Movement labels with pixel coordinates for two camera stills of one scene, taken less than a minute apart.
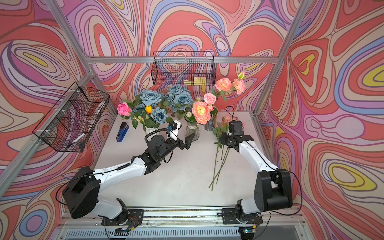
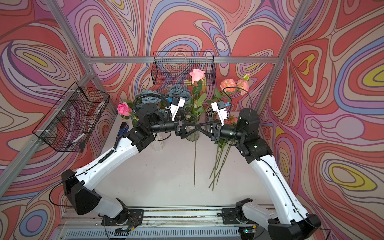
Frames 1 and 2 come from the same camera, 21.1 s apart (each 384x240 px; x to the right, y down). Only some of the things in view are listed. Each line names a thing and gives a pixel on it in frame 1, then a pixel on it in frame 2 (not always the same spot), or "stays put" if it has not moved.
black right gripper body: (226, 139) -> (216, 136)
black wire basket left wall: (72, 118) stays put
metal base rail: (187, 222) stays put
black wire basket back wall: (173, 68) stays put
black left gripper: (187, 144) -> (178, 128)
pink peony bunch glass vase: (202, 111) -> (223, 146)
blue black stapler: (123, 130) stays put
